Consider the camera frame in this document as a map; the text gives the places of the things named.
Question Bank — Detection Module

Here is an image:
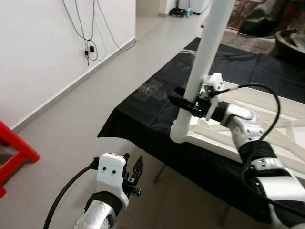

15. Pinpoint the white plastic children table top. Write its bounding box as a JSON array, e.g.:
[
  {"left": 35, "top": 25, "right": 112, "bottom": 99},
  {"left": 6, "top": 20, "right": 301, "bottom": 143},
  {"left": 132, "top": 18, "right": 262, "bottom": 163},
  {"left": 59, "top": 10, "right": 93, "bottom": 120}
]
[{"left": 170, "top": 83, "right": 305, "bottom": 179}]

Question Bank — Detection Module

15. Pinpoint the clear tape patch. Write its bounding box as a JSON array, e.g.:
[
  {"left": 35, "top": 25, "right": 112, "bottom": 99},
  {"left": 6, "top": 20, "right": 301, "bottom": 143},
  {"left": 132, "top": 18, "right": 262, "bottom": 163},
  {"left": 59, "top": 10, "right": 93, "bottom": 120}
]
[{"left": 133, "top": 81, "right": 167, "bottom": 102}]

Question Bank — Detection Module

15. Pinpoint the black tablecloth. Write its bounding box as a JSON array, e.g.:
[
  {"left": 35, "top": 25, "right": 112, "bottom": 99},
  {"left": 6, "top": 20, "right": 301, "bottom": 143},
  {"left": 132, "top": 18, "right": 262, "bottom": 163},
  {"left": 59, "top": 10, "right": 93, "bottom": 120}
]
[{"left": 98, "top": 37, "right": 305, "bottom": 225}]

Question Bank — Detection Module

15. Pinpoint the clear tape strip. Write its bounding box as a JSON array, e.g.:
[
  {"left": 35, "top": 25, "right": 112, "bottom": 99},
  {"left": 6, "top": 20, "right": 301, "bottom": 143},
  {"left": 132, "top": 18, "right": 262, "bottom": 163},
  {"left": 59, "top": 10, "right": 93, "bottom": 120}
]
[{"left": 179, "top": 48, "right": 198, "bottom": 57}]

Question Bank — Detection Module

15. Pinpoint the beige patterned cloth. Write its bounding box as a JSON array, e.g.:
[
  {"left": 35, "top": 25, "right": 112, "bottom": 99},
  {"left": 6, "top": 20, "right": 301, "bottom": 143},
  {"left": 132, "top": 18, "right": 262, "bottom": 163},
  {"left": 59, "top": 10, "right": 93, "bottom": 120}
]
[{"left": 222, "top": 29, "right": 282, "bottom": 55}]

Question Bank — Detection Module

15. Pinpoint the black floor gadget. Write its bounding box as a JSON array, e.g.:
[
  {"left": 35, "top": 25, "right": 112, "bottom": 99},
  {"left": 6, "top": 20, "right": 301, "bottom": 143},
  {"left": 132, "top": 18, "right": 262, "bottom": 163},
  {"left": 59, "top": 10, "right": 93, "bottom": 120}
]
[{"left": 169, "top": 7, "right": 193, "bottom": 18}]

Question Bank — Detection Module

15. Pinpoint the white cabinet appliance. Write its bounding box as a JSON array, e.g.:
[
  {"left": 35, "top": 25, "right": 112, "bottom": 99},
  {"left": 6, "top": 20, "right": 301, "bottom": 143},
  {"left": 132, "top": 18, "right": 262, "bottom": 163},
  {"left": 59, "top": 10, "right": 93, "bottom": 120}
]
[{"left": 164, "top": 0, "right": 213, "bottom": 15}]

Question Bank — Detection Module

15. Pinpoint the black round pan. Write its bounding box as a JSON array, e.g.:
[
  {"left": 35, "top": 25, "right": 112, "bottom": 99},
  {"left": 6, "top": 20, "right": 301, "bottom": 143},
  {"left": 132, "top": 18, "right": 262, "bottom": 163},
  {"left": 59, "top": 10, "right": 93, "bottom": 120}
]
[{"left": 275, "top": 30, "right": 305, "bottom": 67}]

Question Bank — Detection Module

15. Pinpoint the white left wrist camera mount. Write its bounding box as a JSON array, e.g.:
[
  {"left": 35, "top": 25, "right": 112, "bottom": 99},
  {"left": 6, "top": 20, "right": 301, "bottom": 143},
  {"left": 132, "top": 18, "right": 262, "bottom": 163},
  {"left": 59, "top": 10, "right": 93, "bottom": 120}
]
[{"left": 97, "top": 153, "right": 128, "bottom": 196}]

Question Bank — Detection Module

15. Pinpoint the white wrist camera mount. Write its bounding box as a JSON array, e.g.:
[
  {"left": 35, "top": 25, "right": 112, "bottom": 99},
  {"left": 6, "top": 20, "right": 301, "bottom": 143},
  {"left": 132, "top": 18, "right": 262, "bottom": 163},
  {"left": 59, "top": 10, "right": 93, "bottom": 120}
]
[
  {"left": 203, "top": 73, "right": 224, "bottom": 120},
  {"left": 97, "top": 153, "right": 128, "bottom": 196}
]

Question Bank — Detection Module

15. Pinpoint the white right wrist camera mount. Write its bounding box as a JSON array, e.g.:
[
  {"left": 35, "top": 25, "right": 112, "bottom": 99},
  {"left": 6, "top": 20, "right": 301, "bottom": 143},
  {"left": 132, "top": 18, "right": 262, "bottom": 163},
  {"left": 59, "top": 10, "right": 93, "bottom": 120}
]
[{"left": 203, "top": 73, "right": 224, "bottom": 120}]

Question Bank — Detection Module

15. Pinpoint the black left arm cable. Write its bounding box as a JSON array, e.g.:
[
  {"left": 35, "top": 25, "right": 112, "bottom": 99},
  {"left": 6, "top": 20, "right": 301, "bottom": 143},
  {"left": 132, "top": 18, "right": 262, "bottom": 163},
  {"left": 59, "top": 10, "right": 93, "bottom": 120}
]
[{"left": 43, "top": 162, "right": 101, "bottom": 229}]

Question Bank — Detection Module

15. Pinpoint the black wall cable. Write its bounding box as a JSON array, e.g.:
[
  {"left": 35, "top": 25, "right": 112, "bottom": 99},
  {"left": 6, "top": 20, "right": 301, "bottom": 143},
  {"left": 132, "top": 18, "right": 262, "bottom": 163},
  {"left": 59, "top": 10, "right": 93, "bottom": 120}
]
[
  {"left": 95, "top": 0, "right": 136, "bottom": 52},
  {"left": 62, "top": 0, "right": 99, "bottom": 66}
]

